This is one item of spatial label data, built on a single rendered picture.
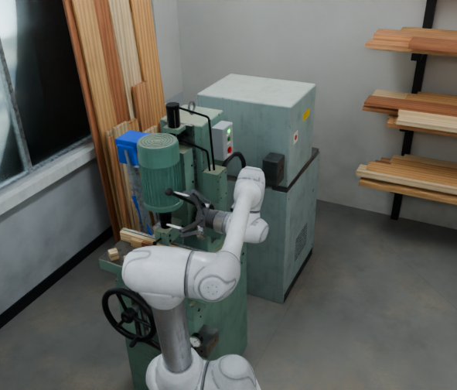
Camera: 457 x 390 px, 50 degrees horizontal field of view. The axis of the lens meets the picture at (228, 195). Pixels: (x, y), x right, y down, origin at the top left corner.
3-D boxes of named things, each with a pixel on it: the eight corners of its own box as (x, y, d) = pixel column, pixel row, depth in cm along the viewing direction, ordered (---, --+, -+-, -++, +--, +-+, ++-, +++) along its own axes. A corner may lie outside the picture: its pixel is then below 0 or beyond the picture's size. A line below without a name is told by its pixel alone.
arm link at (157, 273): (203, 415, 180) (144, 405, 183) (212, 373, 192) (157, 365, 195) (185, 282, 128) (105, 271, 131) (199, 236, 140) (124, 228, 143)
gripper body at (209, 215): (218, 231, 200) (199, 226, 204) (223, 210, 200) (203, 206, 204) (210, 230, 193) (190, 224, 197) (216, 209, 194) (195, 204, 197)
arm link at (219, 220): (237, 213, 199) (223, 210, 201) (228, 211, 191) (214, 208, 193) (231, 235, 199) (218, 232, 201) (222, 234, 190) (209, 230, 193)
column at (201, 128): (171, 247, 262) (158, 118, 226) (192, 225, 279) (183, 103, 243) (208, 258, 253) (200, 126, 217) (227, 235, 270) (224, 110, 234)
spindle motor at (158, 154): (136, 208, 221) (127, 145, 205) (158, 190, 234) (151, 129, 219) (169, 217, 214) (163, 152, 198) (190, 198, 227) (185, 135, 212)
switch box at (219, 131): (212, 159, 234) (211, 127, 226) (222, 151, 242) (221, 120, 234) (223, 161, 232) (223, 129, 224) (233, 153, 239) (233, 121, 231)
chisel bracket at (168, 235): (155, 245, 232) (154, 230, 228) (172, 230, 243) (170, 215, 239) (168, 249, 229) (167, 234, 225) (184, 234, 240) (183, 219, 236)
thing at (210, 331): (191, 354, 232) (190, 341, 228) (204, 336, 242) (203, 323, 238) (207, 360, 229) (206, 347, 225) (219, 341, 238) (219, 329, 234)
